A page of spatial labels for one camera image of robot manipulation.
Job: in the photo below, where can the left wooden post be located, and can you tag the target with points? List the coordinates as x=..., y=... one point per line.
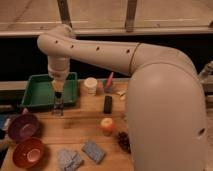
x=64, y=14

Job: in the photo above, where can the green plastic tray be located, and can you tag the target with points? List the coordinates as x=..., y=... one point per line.
x=39, y=94

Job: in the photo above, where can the black dish brush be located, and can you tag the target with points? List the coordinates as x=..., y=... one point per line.
x=58, y=104

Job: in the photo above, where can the grey holder with red tool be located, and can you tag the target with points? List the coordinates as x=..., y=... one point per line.
x=108, y=84

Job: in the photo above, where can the orange bowl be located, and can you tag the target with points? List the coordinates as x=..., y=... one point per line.
x=28, y=153

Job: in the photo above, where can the black rectangular block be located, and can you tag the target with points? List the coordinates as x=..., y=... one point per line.
x=107, y=105

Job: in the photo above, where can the right wooden post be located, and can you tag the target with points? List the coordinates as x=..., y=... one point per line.
x=130, y=15

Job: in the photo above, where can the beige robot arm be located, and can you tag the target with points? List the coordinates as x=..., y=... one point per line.
x=165, y=101

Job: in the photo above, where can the grey crumpled cloth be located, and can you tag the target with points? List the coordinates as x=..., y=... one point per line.
x=69, y=160

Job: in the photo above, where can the blue object at edge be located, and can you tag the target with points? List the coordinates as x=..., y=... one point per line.
x=4, y=121

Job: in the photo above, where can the pale yellow fries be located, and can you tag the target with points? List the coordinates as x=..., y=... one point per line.
x=122, y=94

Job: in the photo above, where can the white cup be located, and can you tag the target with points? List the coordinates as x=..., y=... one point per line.
x=90, y=85

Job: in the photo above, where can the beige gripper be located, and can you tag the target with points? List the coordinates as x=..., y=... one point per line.
x=58, y=69

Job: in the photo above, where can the blue sponge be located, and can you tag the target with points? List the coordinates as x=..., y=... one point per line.
x=93, y=151

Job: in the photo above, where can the bunch of dark grapes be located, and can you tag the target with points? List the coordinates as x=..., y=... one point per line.
x=123, y=141

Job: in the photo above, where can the purple bowl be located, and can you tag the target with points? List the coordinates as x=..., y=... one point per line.
x=23, y=127

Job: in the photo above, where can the wooden post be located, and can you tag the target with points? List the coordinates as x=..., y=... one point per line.
x=130, y=15
x=64, y=14

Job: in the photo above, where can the red yellow apple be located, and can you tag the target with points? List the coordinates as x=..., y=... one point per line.
x=107, y=125

